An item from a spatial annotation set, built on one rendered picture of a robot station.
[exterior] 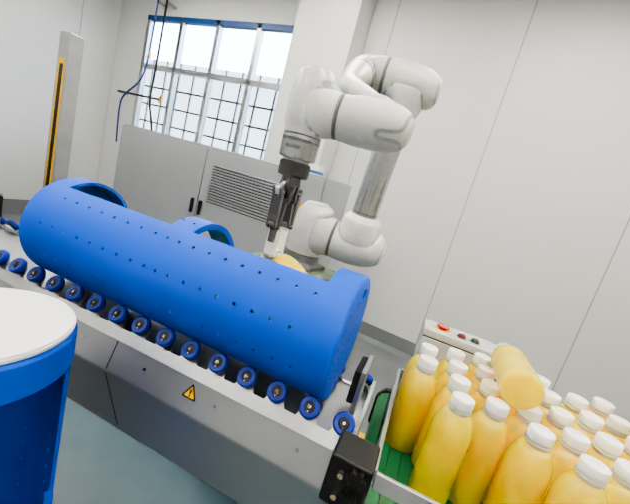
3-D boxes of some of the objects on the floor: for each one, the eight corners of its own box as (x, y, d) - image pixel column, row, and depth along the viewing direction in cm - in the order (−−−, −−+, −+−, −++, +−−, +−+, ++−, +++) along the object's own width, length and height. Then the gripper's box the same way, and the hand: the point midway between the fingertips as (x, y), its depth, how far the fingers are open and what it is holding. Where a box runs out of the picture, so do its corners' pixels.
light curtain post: (31, 397, 174) (75, 37, 142) (39, 403, 172) (85, 39, 140) (17, 404, 168) (59, 29, 136) (25, 409, 167) (70, 31, 134)
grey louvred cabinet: (144, 264, 394) (167, 136, 367) (306, 345, 310) (351, 185, 282) (97, 269, 346) (119, 122, 318) (273, 367, 261) (324, 176, 233)
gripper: (295, 162, 92) (274, 246, 97) (266, 151, 76) (242, 253, 81) (321, 168, 90) (298, 255, 95) (296, 159, 74) (270, 263, 79)
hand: (275, 241), depth 87 cm, fingers closed on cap, 4 cm apart
